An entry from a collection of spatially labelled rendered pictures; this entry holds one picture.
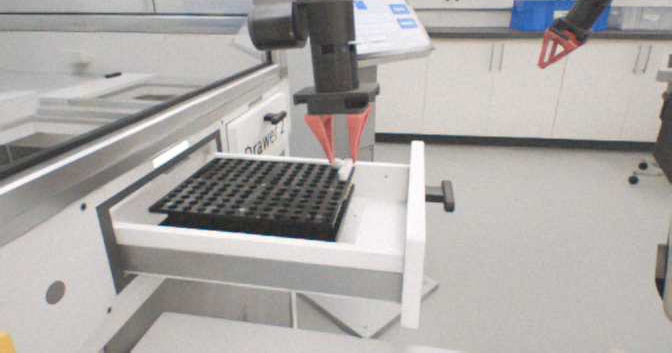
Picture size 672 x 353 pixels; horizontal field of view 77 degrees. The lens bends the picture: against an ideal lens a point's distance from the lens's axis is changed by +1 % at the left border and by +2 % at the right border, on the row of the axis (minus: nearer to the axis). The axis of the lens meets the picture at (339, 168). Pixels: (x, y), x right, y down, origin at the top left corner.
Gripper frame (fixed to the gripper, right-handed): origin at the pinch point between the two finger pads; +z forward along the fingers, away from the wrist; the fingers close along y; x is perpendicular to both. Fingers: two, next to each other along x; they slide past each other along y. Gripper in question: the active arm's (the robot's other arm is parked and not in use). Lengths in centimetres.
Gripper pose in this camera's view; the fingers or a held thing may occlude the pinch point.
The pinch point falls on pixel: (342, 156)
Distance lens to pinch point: 56.7
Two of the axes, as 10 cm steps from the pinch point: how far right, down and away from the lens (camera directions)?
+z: 0.8, 9.4, 3.4
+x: 2.3, -3.5, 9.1
